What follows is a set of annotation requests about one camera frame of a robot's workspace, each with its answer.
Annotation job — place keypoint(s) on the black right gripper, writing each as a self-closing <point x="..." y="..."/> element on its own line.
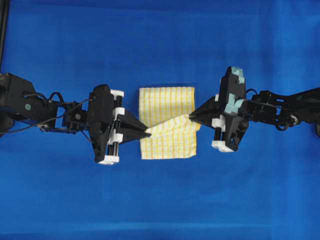
<point x="222" y="112"/>

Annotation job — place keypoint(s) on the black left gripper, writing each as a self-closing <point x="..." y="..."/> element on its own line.
<point x="99" y="120"/>

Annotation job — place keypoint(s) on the yellow checked towel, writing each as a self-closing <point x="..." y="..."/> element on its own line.
<point x="165" y="111"/>

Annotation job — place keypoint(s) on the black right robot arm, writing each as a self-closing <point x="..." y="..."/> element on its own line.
<point x="283" y="111"/>

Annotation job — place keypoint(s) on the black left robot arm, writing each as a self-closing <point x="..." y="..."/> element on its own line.
<point x="19" y="102"/>

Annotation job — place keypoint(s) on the black taped right wrist camera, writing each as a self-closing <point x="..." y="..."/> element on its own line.
<point x="234" y="90"/>

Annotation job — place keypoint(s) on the black frame post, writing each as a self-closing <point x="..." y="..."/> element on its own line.
<point x="4" y="13"/>

